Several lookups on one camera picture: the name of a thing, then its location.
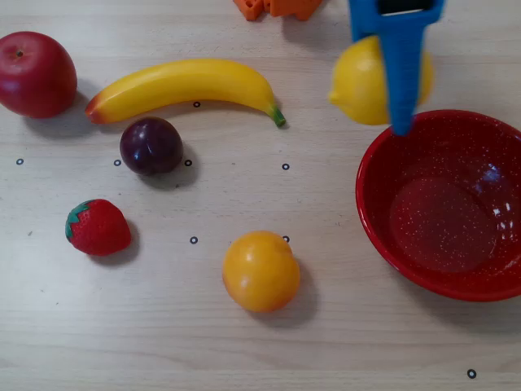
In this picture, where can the red toy apple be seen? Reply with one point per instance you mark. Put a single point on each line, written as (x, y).
(36, 75)

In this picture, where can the red toy strawberry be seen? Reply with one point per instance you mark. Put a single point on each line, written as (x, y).
(99, 228)

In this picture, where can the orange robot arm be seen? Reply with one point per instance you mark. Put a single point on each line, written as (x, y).
(285, 7)

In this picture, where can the dark purple toy plum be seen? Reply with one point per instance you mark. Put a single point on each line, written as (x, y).
(150, 146)

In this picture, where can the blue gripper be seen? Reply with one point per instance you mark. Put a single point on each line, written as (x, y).
(396, 28)

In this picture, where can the yellow toy lemon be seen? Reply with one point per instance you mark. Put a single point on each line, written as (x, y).
(358, 81)

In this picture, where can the yellow toy banana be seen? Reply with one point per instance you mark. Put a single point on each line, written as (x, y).
(183, 81)

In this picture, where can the red speckled enamel bowl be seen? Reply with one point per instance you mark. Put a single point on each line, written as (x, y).
(439, 228)

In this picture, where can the toy orange fruit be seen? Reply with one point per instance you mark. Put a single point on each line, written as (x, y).
(260, 271)

